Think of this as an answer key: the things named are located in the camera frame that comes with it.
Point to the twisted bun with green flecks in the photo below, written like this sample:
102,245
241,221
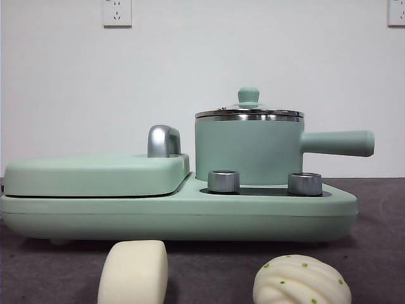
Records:
300,282

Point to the glass pot lid green knob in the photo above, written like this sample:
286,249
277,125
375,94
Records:
248,95

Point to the green breakfast machine base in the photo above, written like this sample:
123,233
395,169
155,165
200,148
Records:
190,218

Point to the silver control knob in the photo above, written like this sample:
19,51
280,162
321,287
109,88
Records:
223,182
303,184

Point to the green griddle cover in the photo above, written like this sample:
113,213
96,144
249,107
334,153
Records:
95,177

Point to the plain white steamed bun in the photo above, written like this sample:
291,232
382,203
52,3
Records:
133,272

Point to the white wall socket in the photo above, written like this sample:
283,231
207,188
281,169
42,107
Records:
117,14
397,12

